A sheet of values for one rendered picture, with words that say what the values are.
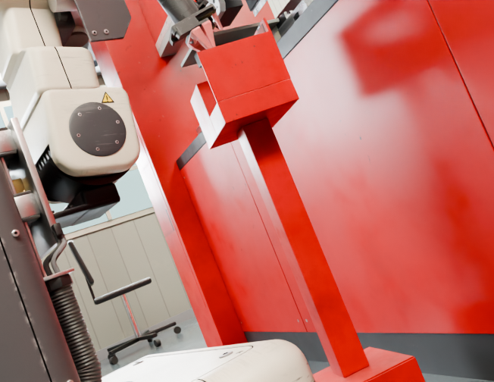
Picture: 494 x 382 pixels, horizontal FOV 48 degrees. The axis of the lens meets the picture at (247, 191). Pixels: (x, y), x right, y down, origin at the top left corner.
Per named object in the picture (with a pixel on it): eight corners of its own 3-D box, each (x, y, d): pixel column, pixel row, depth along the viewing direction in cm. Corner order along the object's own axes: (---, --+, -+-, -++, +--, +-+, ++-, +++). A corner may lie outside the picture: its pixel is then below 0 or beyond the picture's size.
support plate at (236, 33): (181, 67, 166) (180, 64, 166) (256, 49, 177) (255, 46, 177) (198, 39, 150) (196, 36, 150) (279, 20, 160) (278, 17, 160)
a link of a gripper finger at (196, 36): (241, 43, 111) (214, 5, 111) (212, 61, 108) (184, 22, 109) (234, 57, 117) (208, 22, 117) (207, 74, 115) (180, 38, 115)
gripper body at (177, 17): (218, 10, 111) (197, -20, 111) (176, 34, 108) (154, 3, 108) (213, 26, 117) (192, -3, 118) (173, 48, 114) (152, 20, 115)
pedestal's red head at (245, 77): (209, 149, 125) (180, 76, 126) (273, 127, 129) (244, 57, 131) (225, 123, 106) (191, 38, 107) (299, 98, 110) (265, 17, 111)
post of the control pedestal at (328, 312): (332, 374, 115) (236, 134, 119) (357, 361, 116) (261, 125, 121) (344, 378, 109) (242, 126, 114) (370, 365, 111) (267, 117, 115)
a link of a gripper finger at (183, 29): (231, 48, 110) (204, 10, 110) (202, 67, 108) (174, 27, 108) (225, 63, 116) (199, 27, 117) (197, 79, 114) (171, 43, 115)
